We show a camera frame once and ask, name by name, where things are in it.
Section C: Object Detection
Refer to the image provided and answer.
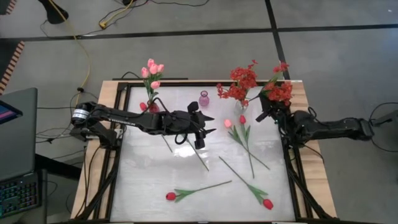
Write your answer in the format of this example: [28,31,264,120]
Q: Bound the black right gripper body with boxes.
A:
[255,92,297,135]

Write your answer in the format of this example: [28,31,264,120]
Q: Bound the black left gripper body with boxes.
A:
[164,101,206,151]

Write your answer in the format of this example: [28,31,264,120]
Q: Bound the red glass vase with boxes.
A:
[147,100,161,113]

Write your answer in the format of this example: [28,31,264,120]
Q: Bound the purple glass vase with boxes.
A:
[198,90,210,108]

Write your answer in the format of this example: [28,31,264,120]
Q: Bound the clear crystal glass vase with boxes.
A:
[235,98,251,113]

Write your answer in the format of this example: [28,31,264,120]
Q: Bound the grey stand foot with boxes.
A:
[371,109,398,128]

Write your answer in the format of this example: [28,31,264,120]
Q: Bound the grey laptop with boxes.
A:
[0,88,39,182]

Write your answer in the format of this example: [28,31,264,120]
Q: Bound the black stand foot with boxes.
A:
[39,0,70,25]

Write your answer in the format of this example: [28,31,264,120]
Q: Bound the screen with pink picture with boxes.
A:
[0,100,24,125]

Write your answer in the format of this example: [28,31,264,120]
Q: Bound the keyboard with coloured backlight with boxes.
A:
[0,172,43,218]

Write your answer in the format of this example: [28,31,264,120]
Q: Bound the black mat with striped edge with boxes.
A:
[0,40,26,95]
[0,0,18,16]

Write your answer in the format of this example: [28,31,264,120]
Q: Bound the black aluminium table frame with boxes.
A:
[71,80,340,224]

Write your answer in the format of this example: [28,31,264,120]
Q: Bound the yellow cable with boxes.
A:
[48,0,91,108]

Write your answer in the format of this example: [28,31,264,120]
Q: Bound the black cable loop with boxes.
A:
[368,101,398,154]

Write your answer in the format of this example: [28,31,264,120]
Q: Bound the yellow plug with cable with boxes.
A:
[98,0,137,29]

